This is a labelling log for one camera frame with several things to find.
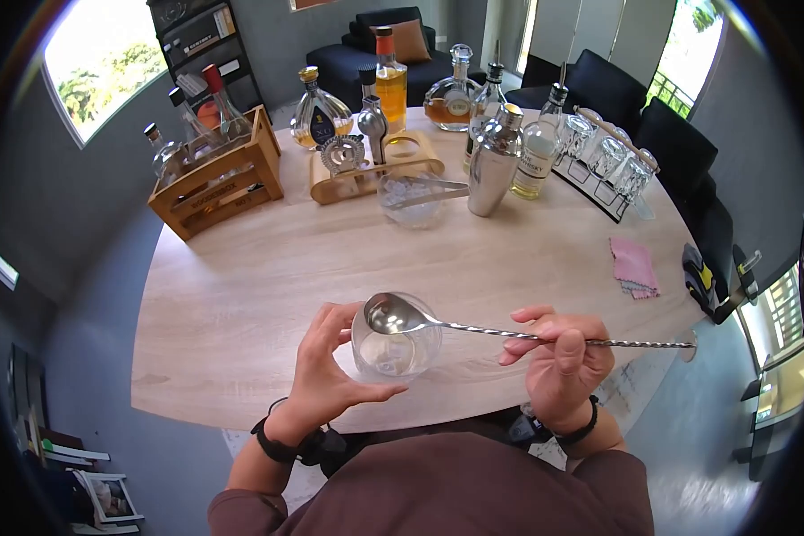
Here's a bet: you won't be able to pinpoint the person's right hand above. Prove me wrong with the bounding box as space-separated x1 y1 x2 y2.
499 305 616 434

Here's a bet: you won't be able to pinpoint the person's left hand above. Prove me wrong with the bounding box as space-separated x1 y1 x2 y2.
268 301 410 440

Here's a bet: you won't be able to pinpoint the person's right thumb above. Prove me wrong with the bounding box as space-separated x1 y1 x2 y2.
555 328 588 379

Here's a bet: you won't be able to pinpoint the person's left thumb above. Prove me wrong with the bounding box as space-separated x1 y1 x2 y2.
338 383 410 407

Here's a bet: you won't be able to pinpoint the person's left index finger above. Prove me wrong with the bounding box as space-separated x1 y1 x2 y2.
311 301 367 339

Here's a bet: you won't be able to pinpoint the person's right index finger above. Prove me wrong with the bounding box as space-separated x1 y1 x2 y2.
511 305 558 324

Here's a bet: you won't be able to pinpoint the long twisted steel bar spoon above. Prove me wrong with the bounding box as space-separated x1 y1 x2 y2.
364 293 699 363

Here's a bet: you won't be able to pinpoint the round clear drinking glass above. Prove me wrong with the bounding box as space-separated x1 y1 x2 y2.
350 291 444 383

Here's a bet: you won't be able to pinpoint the black wrist band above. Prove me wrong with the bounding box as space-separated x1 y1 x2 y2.
508 395 600 448
251 397 348 478

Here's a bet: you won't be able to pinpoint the pink cloth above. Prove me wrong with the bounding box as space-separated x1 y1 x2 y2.
607 236 662 301

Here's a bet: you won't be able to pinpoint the person's body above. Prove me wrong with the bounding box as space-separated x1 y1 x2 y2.
208 414 655 536

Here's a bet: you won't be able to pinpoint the glass bowl of ice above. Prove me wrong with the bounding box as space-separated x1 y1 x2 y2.
377 170 447 230

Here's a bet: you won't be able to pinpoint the steel cocktail shaker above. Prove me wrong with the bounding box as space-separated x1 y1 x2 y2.
467 102 525 218

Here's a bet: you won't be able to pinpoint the steel ice tongs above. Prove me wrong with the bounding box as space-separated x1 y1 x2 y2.
382 176 472 210

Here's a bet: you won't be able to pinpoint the pale whisky bottle with pourer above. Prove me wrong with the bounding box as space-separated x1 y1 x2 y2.
508 63 570 201

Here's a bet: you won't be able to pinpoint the steel cocktail strainer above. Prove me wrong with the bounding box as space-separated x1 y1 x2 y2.
318 134 369 177

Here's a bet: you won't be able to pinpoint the wooden bar tool stand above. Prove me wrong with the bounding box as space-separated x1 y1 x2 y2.
309 130 446 206

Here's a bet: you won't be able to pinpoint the black rack of drinking glasses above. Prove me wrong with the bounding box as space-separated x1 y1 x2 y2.
552 105 662 225

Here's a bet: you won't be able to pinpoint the wooden slatted crate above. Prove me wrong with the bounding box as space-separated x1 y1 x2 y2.
147 105 285 241

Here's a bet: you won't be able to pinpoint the steel citrus squeezer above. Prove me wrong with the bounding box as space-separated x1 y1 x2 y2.
356 65 390 166

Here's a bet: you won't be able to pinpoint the wide cognac bottle gold cap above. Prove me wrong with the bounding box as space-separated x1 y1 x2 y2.
289 66 355 150

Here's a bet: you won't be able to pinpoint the green label bottle with pourer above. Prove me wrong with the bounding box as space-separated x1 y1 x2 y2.
461 40 509 176

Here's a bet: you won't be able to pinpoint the black chair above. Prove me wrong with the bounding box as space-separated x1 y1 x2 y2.
505 49 649 138
632 96 736 306

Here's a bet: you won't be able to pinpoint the clear bottle with red cap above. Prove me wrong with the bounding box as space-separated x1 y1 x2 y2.
201 63 255 147

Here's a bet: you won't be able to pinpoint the tall amber bottle orange neck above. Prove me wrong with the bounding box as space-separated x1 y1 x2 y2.
374 25 409 135

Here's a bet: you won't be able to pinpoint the round glass decanter with stopper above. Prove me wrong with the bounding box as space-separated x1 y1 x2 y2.
423 43 484 133

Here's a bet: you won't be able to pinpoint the small clear bottle brown cap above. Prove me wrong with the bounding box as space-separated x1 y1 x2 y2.
143 122 190 190

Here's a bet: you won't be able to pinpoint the clear bottle with black cap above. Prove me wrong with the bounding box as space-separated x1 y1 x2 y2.
168 86 223 158

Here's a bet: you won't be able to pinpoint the dark sofa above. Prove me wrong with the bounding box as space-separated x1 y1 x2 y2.
306 6 487 113

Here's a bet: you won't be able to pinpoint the brown cushion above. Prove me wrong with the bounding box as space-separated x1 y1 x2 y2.
369 18 434 65

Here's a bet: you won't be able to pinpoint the stack of framed pictures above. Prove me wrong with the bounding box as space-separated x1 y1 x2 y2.
23 425 146 536

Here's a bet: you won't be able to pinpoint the window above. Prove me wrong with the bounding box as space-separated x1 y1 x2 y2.
645 0 726 120
39 0 170 150

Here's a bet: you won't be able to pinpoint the black bookshelf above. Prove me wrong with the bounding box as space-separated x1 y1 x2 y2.
145 0 269 128

